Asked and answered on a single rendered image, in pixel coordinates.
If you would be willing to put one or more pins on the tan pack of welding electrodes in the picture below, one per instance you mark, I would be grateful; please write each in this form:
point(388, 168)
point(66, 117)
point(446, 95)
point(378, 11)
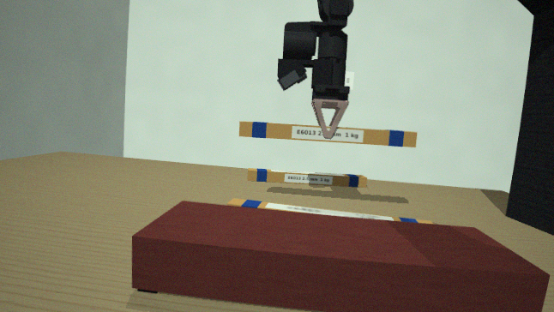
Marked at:
point(305, 177)
point(302, 132)

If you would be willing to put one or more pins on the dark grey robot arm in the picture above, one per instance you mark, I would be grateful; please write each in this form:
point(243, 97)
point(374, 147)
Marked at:
point(300, 45)

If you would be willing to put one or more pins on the tan cardboard pack with blue bands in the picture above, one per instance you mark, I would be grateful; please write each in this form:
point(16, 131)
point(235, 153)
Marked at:
point(291, 208)

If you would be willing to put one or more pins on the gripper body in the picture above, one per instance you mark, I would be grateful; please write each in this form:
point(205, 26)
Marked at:
point(338, 83)

